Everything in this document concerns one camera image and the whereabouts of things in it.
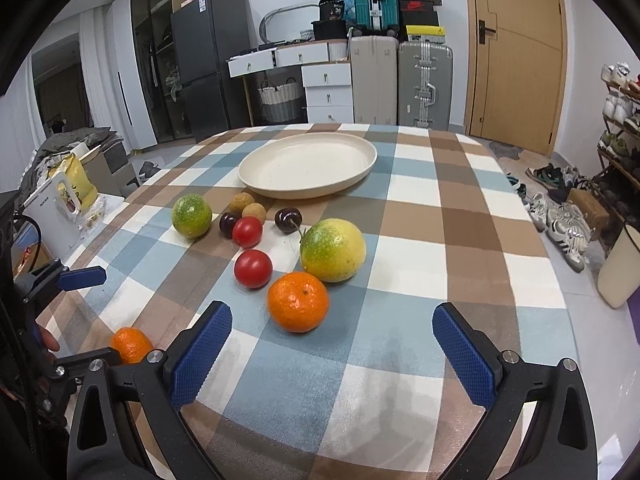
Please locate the brown longan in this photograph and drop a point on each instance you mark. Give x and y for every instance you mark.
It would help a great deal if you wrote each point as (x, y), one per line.
(240, 201)
(255, 210)

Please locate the checkered tablecloth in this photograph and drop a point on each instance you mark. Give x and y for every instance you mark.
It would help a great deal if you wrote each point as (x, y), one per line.
(369, 393)

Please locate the small green passion fruit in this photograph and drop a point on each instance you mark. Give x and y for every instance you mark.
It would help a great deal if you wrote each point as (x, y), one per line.
(191, 216)

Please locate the beige suitcase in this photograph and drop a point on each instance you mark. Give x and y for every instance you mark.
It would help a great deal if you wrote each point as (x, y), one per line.
(374, 79)

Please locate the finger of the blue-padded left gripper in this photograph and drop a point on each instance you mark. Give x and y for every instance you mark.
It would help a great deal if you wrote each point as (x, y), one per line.
(104, 440)

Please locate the yellow black box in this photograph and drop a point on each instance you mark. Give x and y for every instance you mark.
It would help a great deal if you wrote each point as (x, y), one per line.
(426, 33)

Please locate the white adidas sneaker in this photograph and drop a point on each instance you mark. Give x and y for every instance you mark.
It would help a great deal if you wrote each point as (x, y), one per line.
(570, 241)

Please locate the wooden door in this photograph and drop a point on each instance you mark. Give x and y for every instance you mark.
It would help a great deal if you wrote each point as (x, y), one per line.
(517, 69)

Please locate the dark cherry with stem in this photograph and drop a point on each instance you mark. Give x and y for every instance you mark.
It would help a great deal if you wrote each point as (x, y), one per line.
(289, 220)

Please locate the red cherry tomato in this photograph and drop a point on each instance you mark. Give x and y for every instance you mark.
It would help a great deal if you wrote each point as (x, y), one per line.
(253, 269)
(247, 232)

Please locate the black storage bin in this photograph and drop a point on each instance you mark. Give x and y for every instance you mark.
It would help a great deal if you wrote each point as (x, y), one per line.
(329, 30)

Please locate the large orange mandarin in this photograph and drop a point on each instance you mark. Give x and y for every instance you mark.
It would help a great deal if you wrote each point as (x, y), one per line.
(298, 302)

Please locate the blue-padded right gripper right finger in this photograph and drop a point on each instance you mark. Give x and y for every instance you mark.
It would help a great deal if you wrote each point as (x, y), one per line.
(559, 443)

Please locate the yellow snack bag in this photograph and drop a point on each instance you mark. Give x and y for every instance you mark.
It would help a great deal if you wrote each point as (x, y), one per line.
(85, 192)

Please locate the white bin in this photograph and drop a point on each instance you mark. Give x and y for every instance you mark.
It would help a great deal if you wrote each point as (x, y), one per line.
(619, 276)

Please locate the small orange mandarin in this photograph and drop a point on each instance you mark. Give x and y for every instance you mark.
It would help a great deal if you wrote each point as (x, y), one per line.
(131, 344)

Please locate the cream round plate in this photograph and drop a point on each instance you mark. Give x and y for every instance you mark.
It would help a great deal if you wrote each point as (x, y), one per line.
(308, 166)

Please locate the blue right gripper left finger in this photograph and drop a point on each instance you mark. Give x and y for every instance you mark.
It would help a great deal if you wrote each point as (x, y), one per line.
(81, 278)

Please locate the black refrigerator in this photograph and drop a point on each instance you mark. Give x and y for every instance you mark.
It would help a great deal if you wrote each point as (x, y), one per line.
(206, 34)

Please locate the silver suitcase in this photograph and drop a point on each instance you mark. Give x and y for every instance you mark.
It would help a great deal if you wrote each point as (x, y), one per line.
(424, 85)

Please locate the shoe rack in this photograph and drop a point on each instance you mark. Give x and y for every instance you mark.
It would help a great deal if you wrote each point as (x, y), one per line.
(617, 184)

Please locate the white drawer desk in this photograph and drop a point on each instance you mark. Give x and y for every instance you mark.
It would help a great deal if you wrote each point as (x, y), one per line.
(326, 75)

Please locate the person's left hand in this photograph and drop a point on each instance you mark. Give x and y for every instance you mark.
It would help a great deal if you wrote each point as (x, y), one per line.
(48, 340)

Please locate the woven laundry basket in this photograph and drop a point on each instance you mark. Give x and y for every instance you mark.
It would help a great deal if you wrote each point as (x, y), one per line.
(281, 103)

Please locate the red black shoe box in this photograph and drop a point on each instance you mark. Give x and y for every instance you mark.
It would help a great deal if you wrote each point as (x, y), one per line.
(419, 12)

